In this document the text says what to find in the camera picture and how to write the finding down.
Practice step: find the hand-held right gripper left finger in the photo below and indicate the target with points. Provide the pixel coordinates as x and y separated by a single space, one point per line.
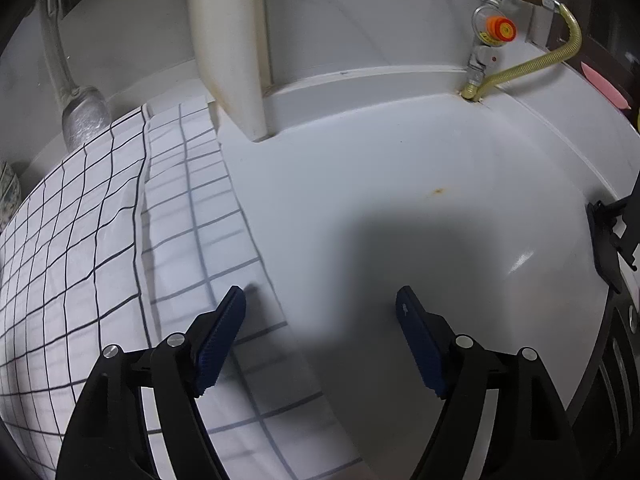
222 340

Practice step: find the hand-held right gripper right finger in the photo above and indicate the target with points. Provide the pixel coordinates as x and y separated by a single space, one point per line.
417 340

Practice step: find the white checked cloth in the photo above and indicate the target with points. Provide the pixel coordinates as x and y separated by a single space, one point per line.
75 260

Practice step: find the dark appliance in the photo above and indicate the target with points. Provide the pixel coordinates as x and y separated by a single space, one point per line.
615 385

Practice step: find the black plastic holder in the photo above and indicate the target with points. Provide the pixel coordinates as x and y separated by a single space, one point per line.
605 250

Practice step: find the grey hanging spatula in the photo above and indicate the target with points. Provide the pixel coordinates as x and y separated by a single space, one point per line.
85 120

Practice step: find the patterned white bowl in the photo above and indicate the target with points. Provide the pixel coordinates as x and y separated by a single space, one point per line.
7 190

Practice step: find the cream cutting board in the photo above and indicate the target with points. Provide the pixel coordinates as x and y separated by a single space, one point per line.
225 45

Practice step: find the pink flat object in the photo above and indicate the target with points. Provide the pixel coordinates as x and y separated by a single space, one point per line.
605 85

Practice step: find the brass gas valve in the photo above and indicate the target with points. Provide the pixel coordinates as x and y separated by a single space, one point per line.
492 25

